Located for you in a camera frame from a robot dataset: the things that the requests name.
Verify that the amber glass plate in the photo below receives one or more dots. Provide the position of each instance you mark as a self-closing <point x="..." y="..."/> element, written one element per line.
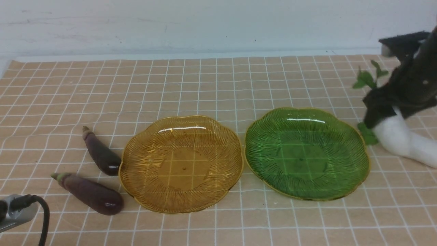
<point x="181" y="165"/>

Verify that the green glass plate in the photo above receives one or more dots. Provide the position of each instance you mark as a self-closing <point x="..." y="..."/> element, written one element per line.
<point x="307" y="154"/>

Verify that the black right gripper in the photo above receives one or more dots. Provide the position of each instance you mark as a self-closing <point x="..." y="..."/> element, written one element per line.
<point x="412" y="85"/>

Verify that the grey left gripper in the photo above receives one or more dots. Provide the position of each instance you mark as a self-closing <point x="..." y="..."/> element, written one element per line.
<point x="16" y="210"/>

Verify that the purple eggplant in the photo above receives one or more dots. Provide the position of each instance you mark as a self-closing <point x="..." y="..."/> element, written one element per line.
<point x="98" y="197"/>
<point x="106" y="160"/>

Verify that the white radish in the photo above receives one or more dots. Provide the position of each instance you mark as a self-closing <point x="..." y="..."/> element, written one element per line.
<point x="364" y="77"/>
<point x="396" y="137"/>

